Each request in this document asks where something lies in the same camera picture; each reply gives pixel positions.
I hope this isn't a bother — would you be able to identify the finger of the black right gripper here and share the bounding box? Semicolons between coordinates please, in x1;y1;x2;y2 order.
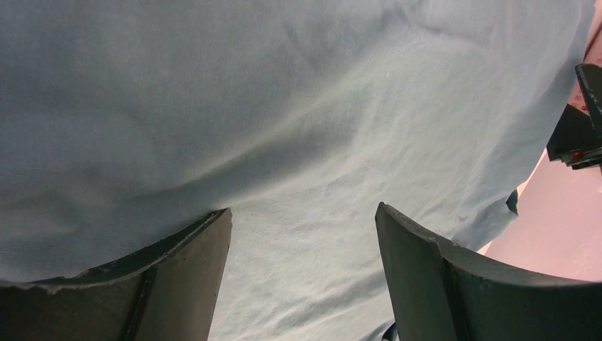
575;63;601;137
546;104;601;170

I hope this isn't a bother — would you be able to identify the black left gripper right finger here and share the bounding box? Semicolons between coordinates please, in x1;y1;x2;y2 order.
375;203;601;340

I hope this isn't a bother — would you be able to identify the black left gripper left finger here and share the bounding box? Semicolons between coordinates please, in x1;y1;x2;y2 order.
1;209;232;340

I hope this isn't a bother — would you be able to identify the grey-blue t-shirt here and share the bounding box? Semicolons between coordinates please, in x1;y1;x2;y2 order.
1;1;595;340

